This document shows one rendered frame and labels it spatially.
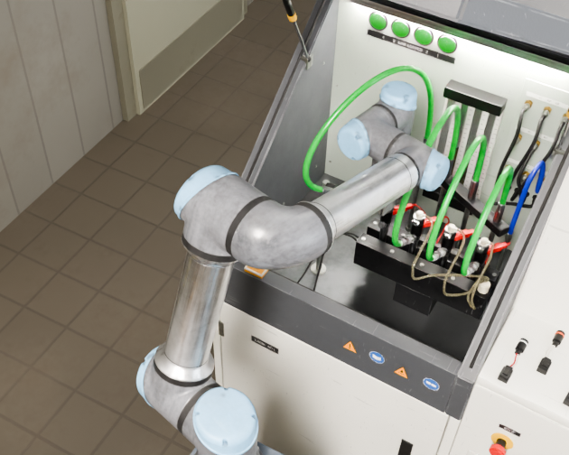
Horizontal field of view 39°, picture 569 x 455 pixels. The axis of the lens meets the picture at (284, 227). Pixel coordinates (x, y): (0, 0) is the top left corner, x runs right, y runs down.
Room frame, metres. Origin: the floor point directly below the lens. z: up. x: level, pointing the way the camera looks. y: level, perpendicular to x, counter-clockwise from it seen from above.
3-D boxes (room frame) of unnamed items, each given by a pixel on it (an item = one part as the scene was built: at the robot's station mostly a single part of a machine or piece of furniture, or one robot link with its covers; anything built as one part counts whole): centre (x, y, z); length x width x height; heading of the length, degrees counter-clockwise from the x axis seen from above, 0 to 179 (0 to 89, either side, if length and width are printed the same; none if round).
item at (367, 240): (1.30, -0.35, 0.91); 0.34 x 0.10 x 0.15; 61
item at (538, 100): (1.47, -0.58, 1.20); 0.13 x 0.03 x 0.31; 61
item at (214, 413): (0.76, 0.10, 1.07); 0.13 x 0.12 x 0.14; 48
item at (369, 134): (1.23, -0.17, 1.40); 0.11 x 0.11 x 0.08; 48
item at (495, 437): (0.89, -0.50, 0.80); 0.05 x 0.04 x 0.05; 61
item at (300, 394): (1.14, -0.12, 0.44); 0.65 x 0.02 x 0.68; 61
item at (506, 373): (1.00, -0.51, 0.99); 0.12 x 0.02 x 0.02; 148
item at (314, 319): (1.15, -0.13, 0.87); 0.62 x 0.04 x 0.16; 61
